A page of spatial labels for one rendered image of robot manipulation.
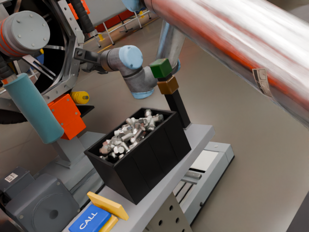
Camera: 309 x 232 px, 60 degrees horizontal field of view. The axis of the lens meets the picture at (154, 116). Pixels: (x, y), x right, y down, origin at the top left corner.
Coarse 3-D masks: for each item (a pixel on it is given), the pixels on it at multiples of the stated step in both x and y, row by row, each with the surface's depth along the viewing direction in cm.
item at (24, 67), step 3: (30, 54) 127; (33, 54) 128; (18, 60) 123; (21, 60) 124; (18, 63) 124; (21, 63) 124; (24, 63) 125; (9, 66) 121; (21, 66) 124; (24, 66) 125; (27, 66) 126; (21, 69) 124; (24, 69) 126; (27, 69) 126; (24, 72) 126
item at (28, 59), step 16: (16, 0) 109; (32, 0) 117; (48, 16) 119; (64, 32) 121; (48, 48) 119; (64, 48) 122; (16, 64) 109; (32, 64) 114; (48, 64) 133; (64, 64) 122; (48, 80) 125
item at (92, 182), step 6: (90, 174) 133; (96, 174) 129; (84, 180) 130; (90, 180) 127; (96, 180) 129; (102, 180) 132; (78, 186) 128; (84, 186) 125; (90, 186) 127; (96, 186) 129; (72, 192) 126; (78, 192) 122; (84, 192) 125; (78, 198) 123; (84, 198) 125
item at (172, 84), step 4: (172, 76) 70; (168, 80) 69; (172, 80) 70; (176, 80) 71; (160, 84) 70; (164, 84) 69; (168, 84) 69; (172, 84) 70; (176, 84) 71; (160, 88) 71; (164, 88) 70; (168, 88) 69; (172, 88) 70; (176, 88) 71; (160, 92) 72; (164, 92) 71; (168, 92) 70; (172, 92) 70
